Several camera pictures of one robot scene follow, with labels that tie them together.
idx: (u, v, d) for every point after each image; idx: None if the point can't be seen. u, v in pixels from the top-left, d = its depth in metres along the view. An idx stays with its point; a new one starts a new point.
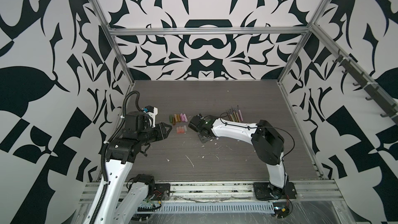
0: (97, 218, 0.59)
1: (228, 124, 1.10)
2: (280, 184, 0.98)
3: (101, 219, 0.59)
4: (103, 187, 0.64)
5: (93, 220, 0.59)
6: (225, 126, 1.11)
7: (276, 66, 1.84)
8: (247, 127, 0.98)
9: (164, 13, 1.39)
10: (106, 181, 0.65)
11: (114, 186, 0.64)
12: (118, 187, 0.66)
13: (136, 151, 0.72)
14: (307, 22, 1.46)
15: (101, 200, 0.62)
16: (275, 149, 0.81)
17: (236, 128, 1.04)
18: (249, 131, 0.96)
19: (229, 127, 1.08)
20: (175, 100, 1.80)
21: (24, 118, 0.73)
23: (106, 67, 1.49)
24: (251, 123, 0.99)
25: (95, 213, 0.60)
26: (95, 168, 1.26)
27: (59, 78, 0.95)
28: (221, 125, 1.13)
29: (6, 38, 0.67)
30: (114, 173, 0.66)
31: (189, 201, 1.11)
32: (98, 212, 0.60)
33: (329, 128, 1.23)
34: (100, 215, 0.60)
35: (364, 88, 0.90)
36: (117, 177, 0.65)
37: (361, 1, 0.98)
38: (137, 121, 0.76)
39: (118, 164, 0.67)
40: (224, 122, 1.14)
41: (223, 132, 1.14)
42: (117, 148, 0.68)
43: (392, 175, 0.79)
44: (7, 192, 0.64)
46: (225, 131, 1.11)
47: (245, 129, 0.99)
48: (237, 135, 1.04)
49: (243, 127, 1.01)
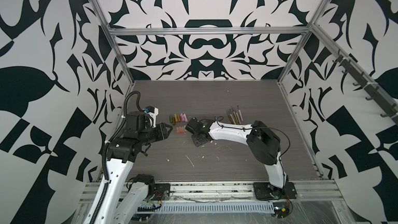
0: (98, 216, 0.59)
1: (225, 127, 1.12)
2: (279, 185, 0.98)
3: (101, 218, 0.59)
4: (104, 185, 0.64)
5: (93, 219, 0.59)
6: (221, 128, 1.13)
7: (276, 66, 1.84)
8: (243, 128, 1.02)
9: (164, 13, 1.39)
10: (107, 179, 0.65)
11: (114, 185, 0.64)
12: (119, 186, 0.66)
13: (137, 150, 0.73)
14: (307, 22, 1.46)
15: (102, 199, 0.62)
16: (271, 149, 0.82)
17: (232, 130, 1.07)
18: (244, 132, 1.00)
19: (225, 130, 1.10)
20: (175, 100, 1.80)
21: (23, 118, 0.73)
23: (106, 67, 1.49)
24: (246, 125, 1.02)
25: (95, 212, 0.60)
26: (95, 168, 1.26)
27: (59, 78, 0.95)
28: (217, 128, 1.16)
29: (6, 38, 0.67)
30: (114, 172, 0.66)
31: (189, 202, 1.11)
32: (99, 211, 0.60)
33: (329, 128, 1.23)
34: (101, 214, 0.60)
35: (364, 88, 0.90)
36: (118, 176, 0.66)
37: (361, 1, 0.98)
38: (137, 120, 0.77)
39: (119, 163, 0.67)
40: (220, 124, 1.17)
41: (221, 136, 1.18)
42: (118, 147, 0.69)
43: (392, 175, 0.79)
44: (6, 192, 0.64)
46: (221, 133, 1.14)
47: (241, 131, 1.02)
48: (233, 137, 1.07)
49: (239, 128, 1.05)
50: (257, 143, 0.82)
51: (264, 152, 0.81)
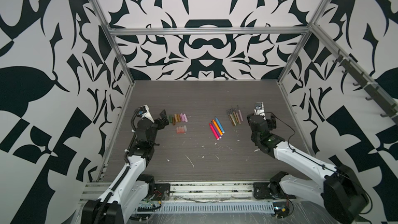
0: (117, 188, 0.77)
1: (297, 152, 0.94)
2: (284, 191, 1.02)
3: (120, 190, 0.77)
4: (126, 168, 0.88)
5: (114, 188, 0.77)
6: (292, 153, 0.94)
7: (276, 66, 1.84)
8: (322, 165, 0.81)
9: (164, 13, 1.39)
10: (128, 165, 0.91)
11: (133, 169, 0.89)
12: (134, 173, 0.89)
13: (150, 152, 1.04)
14: (307, 22, 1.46)
15: (122, 177, 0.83)
16: (353, 205, 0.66)
17: (305, 160, 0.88)
18: (322, 170, 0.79)
19: (297, 155, 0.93)
20: (175, 100, 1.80)
21: (23, 118, 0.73)
23: (106, 67, 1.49)
24: (327, 163, 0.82)
25: (116, 184, 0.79)
26: (95, 168, 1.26)
27: (59, 78, 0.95)
28: (285, 150, 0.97)
29: (6, 38, 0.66)
30: (134, 162, 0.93)
31: (189, 202, 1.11)
32: (118, 184, 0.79)
33: (329, 128, 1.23)
34: (119, 187, 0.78)
35: (364, 88, 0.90)
36: (137, 165, 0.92)
37: (361, 1, 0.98)
38: (146, 132, 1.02)
39: (139, 158, 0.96)
40: (292, 148, 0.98)
41: (288, 162, 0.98)
42: (136, 152, 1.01)
43: (392, 176, 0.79)
44: (6, 193, 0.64)
46: (290, 158, 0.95)
47: (318, 166, 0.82)
48: (303, 169, 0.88)
49: (315, 162, 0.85)
50: (339, 190, 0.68)
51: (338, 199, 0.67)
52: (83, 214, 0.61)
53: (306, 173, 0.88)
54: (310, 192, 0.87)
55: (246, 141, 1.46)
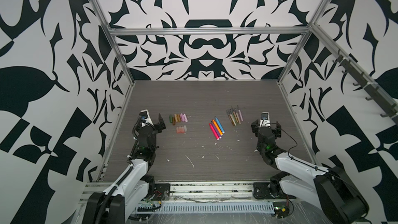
0: (122, 184, 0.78)
1: (295, 159, 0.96)
2: (284, 190, 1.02)
3: (124, 185, 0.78)
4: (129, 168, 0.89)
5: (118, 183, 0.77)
6: (290, 160, 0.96)
7: (276, 66, 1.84)
8: (315, 167, 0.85)
9: (164, 13, 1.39)
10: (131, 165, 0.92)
11: (137, 169, 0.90)
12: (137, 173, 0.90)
13: (151, 156, 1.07)
14: (307, 22, 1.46)
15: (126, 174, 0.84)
16: (350, 210, 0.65)
17: (300, 165, 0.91)
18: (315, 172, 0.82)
19: (296, 161, 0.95)
20: (175, 100, 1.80)
21: (24, 118, 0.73)
23: (106, 67, 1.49)
24: (320, 166, 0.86)
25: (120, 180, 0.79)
26: (95, 168, 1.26)
27: (59, 78, 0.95)
28: (285, 158, 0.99)
29: (6, 38, 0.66)
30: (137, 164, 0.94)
31: (189, 202, 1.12)
32: (122, 181, 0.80)
33: (329, 128, 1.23)
34: (124, 183, 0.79)
35: (364, 88, 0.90)
36: (139, 166, 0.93)
37: (361, 0, 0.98)
38: (146, 139, 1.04)
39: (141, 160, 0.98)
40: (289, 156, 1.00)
41: (288, 170, 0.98)
42: (139, 156, 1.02)
43: (392, 176, 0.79)
44: (7, 193, 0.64)
46: (287, 165, 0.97)
47: (312, 169, 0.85)
48: (299, 173, 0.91)
49: (309, 166, 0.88)
50: (327, 185, 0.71)
51: (329, 197, 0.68)
52: (87, 205, 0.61)
53: (303, 179, 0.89)
54: (310, 193, 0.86)
55: (246, 141, 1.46)
